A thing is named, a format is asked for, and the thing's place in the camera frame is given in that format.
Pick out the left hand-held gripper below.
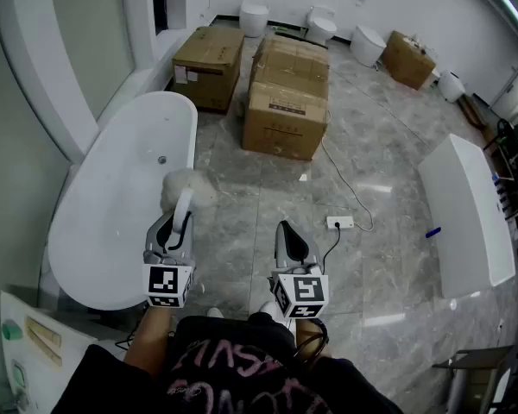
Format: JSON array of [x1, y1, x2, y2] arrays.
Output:
[[141, 209, 196, 310]]

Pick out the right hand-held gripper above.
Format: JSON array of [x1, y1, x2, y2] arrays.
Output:
[[267, 220, 331, 321]]

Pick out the white fluffy cleaning cloth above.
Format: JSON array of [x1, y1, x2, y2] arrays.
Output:
[[161, 167, 219, 235]]

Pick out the white oval bathtub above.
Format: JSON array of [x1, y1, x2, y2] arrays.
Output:
[[47, 91, 199, 312]]

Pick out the person's right forearm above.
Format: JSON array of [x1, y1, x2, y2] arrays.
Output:
[[294, 317, 329, 361]]

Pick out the person's left forearm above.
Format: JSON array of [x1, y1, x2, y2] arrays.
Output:
[[123, 304, 179, 379]]

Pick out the black trousers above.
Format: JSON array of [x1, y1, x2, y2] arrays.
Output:
[[246, 311, 297, 340]]

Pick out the dark wrist bangle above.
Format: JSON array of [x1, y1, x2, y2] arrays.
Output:
[[295, 320, 332, 361]]

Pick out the cardboard box with black label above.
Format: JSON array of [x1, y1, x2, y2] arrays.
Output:
[[242, 80, 331, 162]]

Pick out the white side table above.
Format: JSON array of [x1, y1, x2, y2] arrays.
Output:
[[0, 291, 127, 414]]

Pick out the beige wooden strip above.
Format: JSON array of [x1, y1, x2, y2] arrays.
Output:
[[25, 316, 63, 348], [28, 332, 64, 367]]

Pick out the white rectangular tub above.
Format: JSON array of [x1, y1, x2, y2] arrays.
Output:
[[417, 134, 517, 300]]

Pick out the wide beige roller blind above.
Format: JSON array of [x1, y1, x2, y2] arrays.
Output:
[[0, 0, 74, 310]]

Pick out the green sponge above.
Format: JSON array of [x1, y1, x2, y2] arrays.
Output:
[[2, 319, 24, 341]]

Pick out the tape-wrapped cardboard box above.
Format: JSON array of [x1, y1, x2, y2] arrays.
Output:
[[249, 34, 331, 103]]

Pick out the cardboard box with white labels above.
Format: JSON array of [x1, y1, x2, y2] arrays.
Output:
[[171, 26, 246, 114]]

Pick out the white tankless toilet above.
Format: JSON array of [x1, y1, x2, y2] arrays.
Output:
[[350, 24, 388, 68]]

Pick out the narrow beige roller blind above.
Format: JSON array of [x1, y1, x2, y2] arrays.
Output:
[[47, 0, 136, 120]]

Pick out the small cardboard box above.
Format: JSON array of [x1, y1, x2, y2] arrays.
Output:
[[380, 30, 437, 91]]

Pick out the white toilet with tank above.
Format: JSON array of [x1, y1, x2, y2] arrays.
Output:
[[305, 4, 338, 46]]

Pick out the brown wooden steps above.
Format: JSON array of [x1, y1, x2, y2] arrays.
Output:
[[457, 94, 490, 129]]

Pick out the small white toilet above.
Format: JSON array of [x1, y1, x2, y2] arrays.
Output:
[[438, 69, 466, 104]]

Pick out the cluttered equipment rack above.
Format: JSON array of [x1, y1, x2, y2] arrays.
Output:
[[483, 112, 518, 267]]

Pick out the round white toilet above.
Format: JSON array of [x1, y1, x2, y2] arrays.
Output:
[[239, 0, 271, 38]]

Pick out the white door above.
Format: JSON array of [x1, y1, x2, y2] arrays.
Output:
[[490, 60, 518, 116]]

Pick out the black plugged cable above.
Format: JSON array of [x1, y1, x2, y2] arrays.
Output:
[[320, 223, 343, 275]]

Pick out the white power cable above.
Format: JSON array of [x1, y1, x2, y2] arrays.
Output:
[[320, 109, 375, 233]]

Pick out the thin black cable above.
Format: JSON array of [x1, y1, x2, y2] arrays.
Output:
[[114, 324, 140, 349]]

